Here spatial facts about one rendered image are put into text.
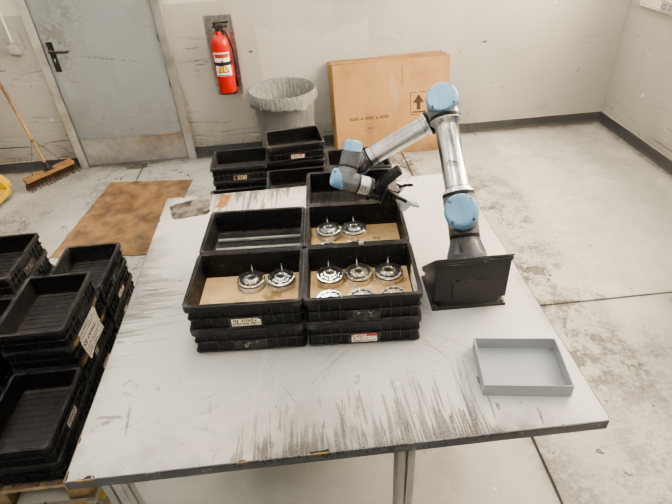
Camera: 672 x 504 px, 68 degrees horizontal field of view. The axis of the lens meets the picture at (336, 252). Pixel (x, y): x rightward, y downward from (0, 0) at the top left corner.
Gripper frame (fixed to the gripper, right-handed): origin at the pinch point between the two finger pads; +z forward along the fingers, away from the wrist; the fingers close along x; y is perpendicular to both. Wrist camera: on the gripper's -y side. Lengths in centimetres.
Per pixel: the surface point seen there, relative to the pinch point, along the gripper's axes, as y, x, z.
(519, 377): 14, 71, 30
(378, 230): 22.1, -0.8, -7.9
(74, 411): 118, 45, -114
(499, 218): 72, -120, 121
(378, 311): 18, 51, -16
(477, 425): 20, 87, 13
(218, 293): 42, 33, -67
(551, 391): 9, 78, 36
